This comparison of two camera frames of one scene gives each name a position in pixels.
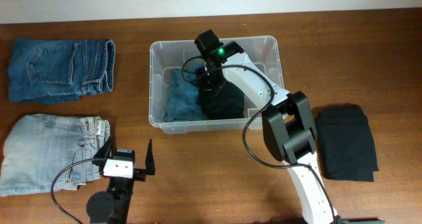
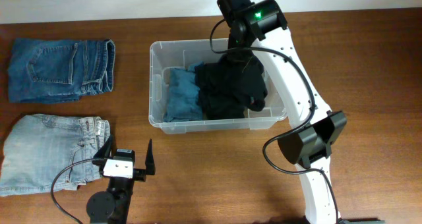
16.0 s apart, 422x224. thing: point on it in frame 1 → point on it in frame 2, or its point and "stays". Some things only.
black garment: x=345 y=144 → x=230 y=85
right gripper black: x=206 y=87 → x=231 y=57
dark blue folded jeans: x=49 y=71 stays
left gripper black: x=138 y=174 stays
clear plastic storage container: x=166 y=54 stays
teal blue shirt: x=184 y=99 stays
